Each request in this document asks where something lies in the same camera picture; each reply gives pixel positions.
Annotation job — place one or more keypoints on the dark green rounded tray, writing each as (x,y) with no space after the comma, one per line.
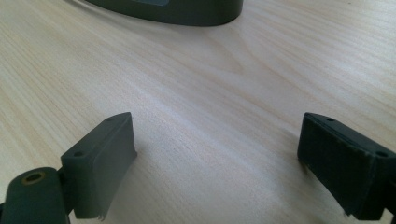
(174,11)

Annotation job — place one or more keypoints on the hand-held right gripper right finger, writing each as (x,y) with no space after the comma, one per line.
(341,168)

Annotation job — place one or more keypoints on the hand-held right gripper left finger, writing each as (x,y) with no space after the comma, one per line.
(96,168)

